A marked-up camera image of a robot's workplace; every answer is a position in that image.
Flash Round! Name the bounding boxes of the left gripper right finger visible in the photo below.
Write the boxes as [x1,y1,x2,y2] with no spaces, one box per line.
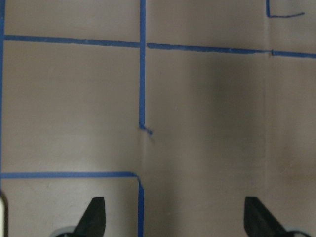
[243,197,286,237]

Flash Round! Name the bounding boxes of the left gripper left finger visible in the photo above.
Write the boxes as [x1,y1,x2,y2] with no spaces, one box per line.
[73,197,106,237]

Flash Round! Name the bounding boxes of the cream serving tray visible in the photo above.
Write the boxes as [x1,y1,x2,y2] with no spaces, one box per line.
[0,197,5,237]

